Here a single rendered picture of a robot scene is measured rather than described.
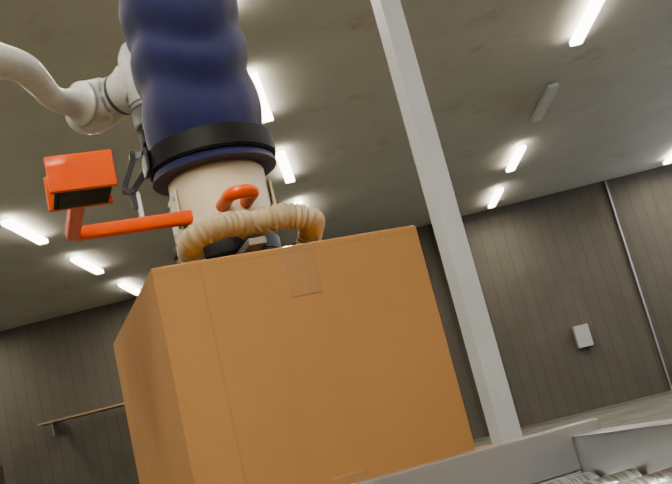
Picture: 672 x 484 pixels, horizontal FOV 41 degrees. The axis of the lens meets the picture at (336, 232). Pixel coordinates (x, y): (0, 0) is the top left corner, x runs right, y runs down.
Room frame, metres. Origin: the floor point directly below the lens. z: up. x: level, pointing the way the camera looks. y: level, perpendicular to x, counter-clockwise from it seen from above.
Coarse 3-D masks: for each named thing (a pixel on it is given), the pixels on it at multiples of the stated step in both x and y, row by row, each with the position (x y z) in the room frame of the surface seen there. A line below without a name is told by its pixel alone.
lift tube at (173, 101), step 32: (128, 0) 1.45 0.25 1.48; (160, 0) 1.42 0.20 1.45; (192, 0) 1.43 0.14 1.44; (224, 0) 1.47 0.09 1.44; (128, 32) 1.48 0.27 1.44; (160, 32) 1.44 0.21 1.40; (192, 32) 1.43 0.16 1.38; (224, 32) 1.47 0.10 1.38; (160, 64) 1.44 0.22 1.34; (192, 64) 1.42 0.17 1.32; (224, 64) 1.45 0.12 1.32; (160, 96) 1.44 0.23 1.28; (192, 96) 1.42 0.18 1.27; (224, 96) 1.44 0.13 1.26; (256, 96) 1.50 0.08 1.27; (160, 128) 1.44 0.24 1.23; (192, 160) 1.42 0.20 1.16; (256, 160) 1.50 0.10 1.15; (160, 192) 1.55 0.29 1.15
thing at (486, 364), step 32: (384, 0) 4.67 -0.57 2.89; (384, 32) 4.71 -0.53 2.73; (416, 64) 4.70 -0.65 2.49; (416, 96) 4.68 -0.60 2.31; (416, 128) 4.66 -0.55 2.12; (416, 160) 4.75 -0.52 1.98; (448, 192) 4.69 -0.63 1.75; (448, 224) 4.67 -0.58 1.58; (448, 256) 4.69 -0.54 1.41; (480, 288) 4.70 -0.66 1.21; (480, 320) 4.68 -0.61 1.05; (480, 352) 4.67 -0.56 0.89; (480, 384) 4.72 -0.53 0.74; (512, 416) 4.69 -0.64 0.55
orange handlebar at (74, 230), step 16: (224, 192) 1.39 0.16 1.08; (240, 192) 1.38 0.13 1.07; (256, 192) 1.40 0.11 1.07; (80, 208) 1.24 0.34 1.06; (224, 208) 1.42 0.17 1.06; (80, 224) 1.32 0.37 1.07; (96, 224) 1.40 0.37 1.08; (112, 224) 1.41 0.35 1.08; (128, 224) 1.42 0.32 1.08; (144, 224) 1.43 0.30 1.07; (160, 224) 1.44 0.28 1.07; (176, 224) 1.45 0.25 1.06; (80, 240) 1.40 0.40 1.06
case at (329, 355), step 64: (256, 256) 1.24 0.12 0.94; (320, 256) 1.27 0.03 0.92; (384, 256) 1.31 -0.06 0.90; (128, 320) 1.48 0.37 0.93; (192, 320) 1.20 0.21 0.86; (256, 320) 1.23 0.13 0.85; (320, 320) 1.26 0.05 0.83; (384, 320) 1.30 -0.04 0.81; (128, 384) 1.63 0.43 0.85; (192, 384) 1.19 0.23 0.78; (256, 384) 1.22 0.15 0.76; (320, 384) 1.26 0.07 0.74; (384, 384) 1.29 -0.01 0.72; (448, 384) 1.33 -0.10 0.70; (192, 448) 1.19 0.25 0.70; (256, 448) 1.22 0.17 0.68; (320, 448) 1.25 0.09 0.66; (384, 448) 1.28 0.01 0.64; (448, 448) 1.32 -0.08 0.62
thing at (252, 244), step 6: (234, 240) 1.44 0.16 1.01; (240, 240) 1.41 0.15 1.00; (246, 240) 1.37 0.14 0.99; (252, 240) 1.37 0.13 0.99; (258, 240) 1.37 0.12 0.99; (264, 240) 1.37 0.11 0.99; (240, 246) 1.45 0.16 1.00; (246, 246) 1.38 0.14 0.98; (252, 246) 1.38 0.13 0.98; (258, 246) 1.39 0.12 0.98; (240, 252) 1.42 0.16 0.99; (246, 252) 1.41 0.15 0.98
